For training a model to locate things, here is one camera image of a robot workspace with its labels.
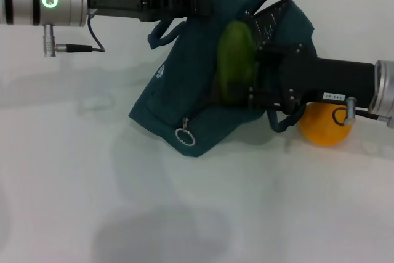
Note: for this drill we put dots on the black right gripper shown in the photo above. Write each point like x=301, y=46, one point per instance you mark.
x=323, y=81

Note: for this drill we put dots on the green cucumber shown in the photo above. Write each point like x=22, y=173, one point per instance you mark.
x=235, y=59

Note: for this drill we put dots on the dark teal insulated bag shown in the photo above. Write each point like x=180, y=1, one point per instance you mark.
x=184, y=69

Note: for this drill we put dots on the orange pear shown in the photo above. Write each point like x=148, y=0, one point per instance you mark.
x=323, y=130

